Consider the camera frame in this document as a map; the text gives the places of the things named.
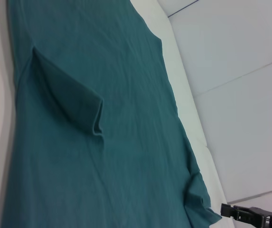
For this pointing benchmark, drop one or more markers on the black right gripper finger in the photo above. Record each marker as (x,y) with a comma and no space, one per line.
(227,210)

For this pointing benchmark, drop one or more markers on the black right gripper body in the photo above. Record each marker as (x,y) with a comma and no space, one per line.
(256,215)

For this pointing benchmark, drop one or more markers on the teal blue shirt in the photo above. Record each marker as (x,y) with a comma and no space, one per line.
(114,130)

